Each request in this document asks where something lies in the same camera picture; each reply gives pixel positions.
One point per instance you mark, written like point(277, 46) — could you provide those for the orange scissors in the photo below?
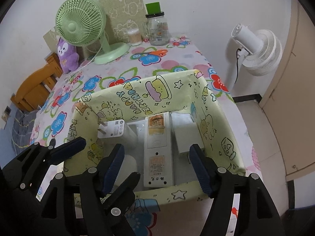
point(161, 52)

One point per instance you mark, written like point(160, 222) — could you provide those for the green desk fan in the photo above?
point(73, 27)

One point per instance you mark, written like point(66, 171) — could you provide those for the purple plush toy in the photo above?
point(67, 59)

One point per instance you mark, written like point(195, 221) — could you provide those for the large white charger block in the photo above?
point(183, 137)

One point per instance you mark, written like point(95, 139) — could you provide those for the wall socket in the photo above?
point(8, 109)

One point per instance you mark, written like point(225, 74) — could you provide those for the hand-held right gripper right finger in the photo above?
point(200, 169)

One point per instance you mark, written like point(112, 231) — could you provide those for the beige door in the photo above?
point(295, 103)

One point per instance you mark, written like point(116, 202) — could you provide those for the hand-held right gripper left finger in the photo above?
point(113, 167)

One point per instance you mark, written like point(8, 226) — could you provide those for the white standing fan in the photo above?
point(260, 51)

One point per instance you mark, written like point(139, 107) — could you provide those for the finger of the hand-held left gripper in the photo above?
point(69, 150)
point(128, 184)

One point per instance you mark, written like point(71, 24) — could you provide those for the wooden chair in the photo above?
point(32, 88)

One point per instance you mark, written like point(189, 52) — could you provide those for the cotton swab container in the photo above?
point(134, 39)

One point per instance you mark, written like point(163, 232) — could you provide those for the beige patterned board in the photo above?
point(123, 9)

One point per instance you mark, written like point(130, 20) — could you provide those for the yellow patterned box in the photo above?
point(147, 91)

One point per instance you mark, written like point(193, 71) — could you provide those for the grey plaid bedding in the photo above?
point(22, 127)

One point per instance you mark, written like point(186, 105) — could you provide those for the white oval case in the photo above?
point(129, 164)

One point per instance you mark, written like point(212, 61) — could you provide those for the small white plug charger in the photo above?
point(114, 129)

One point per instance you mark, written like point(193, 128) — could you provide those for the glass jar black lid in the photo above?
point(157, 32)

